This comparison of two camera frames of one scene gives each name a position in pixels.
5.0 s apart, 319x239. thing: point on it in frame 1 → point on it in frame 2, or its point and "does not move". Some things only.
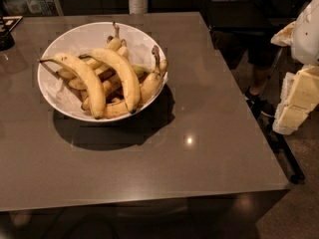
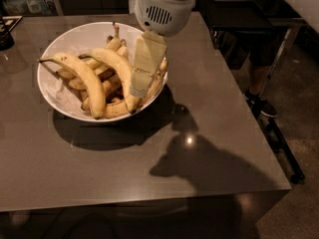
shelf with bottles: (30, 0) does not move
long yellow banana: (129, 81) does not move
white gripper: (307, 37) → (165, 15)
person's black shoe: (259, 105) does not move
